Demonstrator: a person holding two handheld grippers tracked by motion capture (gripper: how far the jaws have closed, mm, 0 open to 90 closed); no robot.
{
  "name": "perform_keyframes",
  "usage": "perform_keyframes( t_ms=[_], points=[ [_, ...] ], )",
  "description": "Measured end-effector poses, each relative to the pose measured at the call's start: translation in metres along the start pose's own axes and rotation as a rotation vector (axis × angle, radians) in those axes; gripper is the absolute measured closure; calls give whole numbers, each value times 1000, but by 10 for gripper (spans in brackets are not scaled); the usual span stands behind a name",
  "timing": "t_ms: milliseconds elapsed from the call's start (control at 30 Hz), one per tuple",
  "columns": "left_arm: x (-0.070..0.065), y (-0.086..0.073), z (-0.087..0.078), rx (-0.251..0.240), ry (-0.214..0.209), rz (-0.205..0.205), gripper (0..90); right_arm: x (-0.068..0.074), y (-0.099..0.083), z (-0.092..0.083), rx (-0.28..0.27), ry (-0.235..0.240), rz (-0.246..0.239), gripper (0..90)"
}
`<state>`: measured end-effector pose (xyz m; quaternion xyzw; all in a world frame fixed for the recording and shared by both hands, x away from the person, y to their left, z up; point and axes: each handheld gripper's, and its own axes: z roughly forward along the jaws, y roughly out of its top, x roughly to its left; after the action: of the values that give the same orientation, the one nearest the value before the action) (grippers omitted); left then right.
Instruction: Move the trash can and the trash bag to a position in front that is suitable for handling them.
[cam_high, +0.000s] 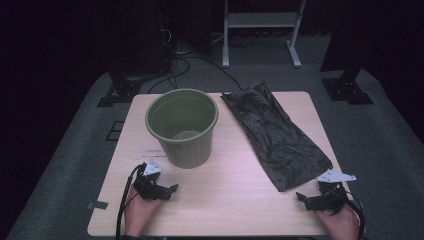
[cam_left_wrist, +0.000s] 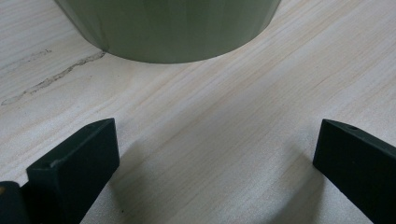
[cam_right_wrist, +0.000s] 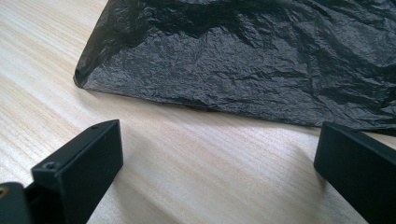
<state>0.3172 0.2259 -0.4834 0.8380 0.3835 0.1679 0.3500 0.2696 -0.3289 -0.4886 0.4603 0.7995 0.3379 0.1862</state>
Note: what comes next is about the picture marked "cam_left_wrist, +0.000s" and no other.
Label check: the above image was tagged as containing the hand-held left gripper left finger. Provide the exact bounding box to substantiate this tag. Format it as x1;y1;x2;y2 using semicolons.
26;118;120;224

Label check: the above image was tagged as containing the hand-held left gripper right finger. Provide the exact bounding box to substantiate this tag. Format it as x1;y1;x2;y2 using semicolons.
312;119;396;224

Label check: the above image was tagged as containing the green plastic bin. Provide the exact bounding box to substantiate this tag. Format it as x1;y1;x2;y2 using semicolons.
54;0;282;64

